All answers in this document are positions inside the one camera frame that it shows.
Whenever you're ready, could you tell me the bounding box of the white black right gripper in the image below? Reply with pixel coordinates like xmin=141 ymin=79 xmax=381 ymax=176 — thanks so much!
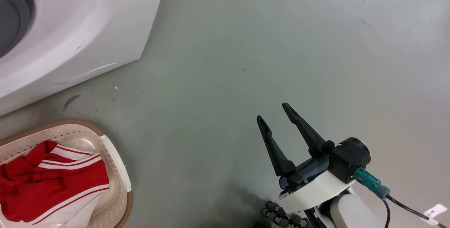
xmin=257 ymin=103 xmax=356 ymax=213

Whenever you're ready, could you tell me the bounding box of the red and white garment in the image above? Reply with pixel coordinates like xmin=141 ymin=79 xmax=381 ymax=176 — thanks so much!
xmin=0 ymin=140 xmax=110 ymax=226

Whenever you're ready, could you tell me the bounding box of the white perforated laundry basket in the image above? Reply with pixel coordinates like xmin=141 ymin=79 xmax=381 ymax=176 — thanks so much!
xmin=0 ymin=118 xmax=134 ymax=228

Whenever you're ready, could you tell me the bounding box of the white front-load washing machine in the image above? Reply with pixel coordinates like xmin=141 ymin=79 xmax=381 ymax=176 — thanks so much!
xmin=0 ymin=0 xmax=169 ymax=117

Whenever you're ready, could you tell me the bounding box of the grey rubber door gasket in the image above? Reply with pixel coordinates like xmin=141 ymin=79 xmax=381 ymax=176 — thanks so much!
xmin=0 ymin=0 xmax=36 ymax=58

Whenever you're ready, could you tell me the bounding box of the black corrugated cable bundle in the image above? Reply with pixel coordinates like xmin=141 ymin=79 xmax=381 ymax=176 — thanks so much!
xmin=261 ymin=201 xmax=313 ymax=228

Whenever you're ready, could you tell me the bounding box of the black cable with teal connector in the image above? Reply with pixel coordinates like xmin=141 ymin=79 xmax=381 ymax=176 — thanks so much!
xmin=354 ymin=167 xmax=450 ymax=228

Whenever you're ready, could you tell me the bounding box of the white paper cable tag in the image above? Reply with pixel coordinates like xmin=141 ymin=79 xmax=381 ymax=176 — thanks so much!
xmin=423 ymin=204 xmax=448 ymax=226

